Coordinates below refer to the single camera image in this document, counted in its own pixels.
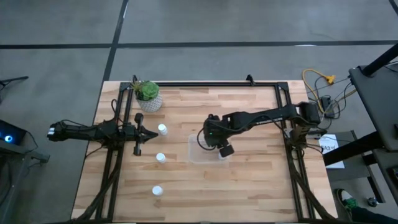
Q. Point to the person's shoe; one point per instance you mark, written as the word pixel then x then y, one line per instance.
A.
pixel 346 200

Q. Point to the black computer with blue light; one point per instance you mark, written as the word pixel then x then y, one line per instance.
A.
pixel 12 133

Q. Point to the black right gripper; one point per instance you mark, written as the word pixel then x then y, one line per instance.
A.
pixel 216 132

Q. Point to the white printed paper sheet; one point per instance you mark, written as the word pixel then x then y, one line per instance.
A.
pixel 331 141

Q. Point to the grey metal shelf bracket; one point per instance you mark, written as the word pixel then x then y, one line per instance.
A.
pixel 31 154

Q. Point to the black equipment cart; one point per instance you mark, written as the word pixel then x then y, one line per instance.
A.
pixel 379 99

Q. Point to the white patterned plant pot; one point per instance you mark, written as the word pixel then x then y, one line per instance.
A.
pixel 150 105

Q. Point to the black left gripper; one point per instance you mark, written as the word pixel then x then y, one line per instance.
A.
pixel 137 137

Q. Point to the black caster wheel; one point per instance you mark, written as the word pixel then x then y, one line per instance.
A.
pixel 372 201

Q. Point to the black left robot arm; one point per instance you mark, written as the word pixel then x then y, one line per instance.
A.
pixel 93 132

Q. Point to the clear plastic basket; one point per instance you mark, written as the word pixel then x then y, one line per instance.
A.
pixel 202 157

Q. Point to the black diagonal pole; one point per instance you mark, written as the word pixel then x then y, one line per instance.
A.
pixel 382 59

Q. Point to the black aluminium table frame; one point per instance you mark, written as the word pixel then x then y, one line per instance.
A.
pixel 217 84

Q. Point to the green succulent plant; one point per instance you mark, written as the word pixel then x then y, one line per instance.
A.
pixel 149 90

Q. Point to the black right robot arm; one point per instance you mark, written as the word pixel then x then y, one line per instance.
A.
pixel 264 116

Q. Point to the person's leg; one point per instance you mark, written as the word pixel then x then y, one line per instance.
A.
pixel 367 216

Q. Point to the black power strip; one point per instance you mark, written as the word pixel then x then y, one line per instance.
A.
pixel 326 102

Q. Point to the black stand leg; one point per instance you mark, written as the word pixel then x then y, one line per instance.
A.
pixel 14 80

